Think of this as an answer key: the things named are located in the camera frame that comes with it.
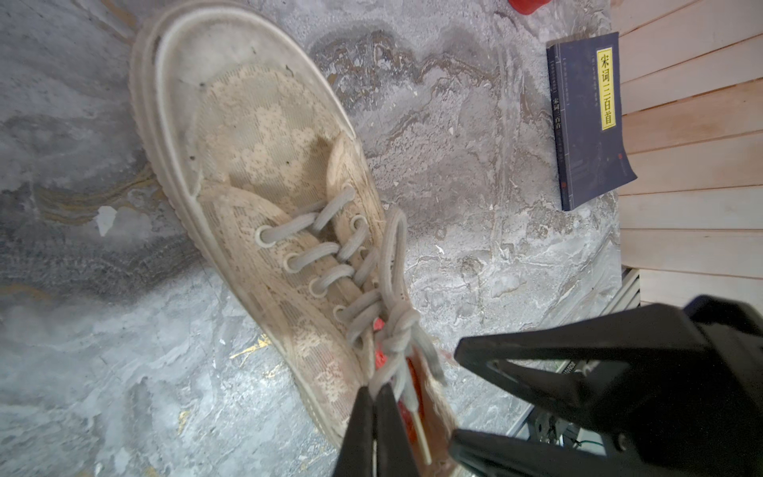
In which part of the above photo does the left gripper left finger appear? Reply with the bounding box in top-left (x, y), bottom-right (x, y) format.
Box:
top-left (332, 387), bottom-right (376, 477)

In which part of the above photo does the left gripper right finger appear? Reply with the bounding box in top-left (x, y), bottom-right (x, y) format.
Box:
top-left (375, 384), bottom-right (420, 477)

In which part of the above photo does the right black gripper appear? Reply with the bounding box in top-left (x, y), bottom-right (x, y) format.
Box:
top-left (454, 295), bottom-right (762, 476)

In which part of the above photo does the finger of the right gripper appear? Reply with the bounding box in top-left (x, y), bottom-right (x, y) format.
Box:
top-left (448, 429), bottom-right (632, 476)

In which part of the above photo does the beige lace sneaker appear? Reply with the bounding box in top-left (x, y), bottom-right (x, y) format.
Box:
top-left (129, 1), bottom-right (461, 476)

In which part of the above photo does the dark blue book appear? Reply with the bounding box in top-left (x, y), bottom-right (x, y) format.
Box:
top-left (546, 32), bottom-right (637, 212)

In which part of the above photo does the red pen cup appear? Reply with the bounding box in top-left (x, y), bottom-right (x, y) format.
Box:
top-left (509, 0), bottom-right (550, 16)

